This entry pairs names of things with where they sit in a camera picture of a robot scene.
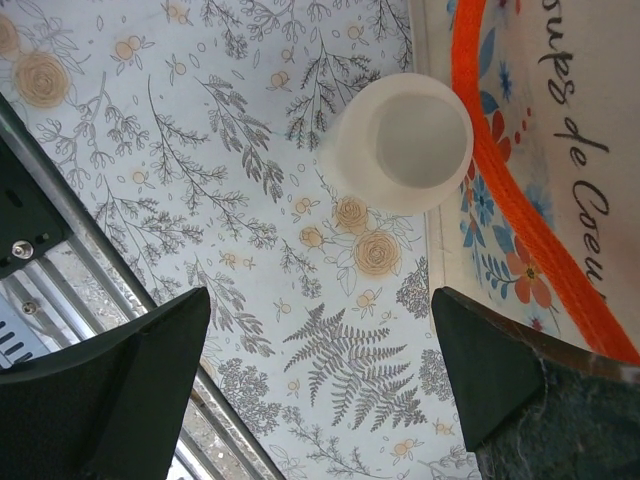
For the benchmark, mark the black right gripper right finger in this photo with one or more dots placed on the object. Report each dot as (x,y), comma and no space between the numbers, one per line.
(532,406)

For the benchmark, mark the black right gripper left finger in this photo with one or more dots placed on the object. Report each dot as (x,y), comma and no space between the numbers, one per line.
(110,407)

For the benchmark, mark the beige canvas tote bag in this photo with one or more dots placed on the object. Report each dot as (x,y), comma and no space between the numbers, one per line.
(558,83)

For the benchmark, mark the beige cylindrical bottle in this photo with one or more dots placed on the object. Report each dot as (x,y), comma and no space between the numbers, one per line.
(402,144)

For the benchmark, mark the floral patterned table mat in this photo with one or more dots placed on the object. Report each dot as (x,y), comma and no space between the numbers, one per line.
(189,130)

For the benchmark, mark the aluminium front rail frame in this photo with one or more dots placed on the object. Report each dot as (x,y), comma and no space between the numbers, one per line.
(62,283)

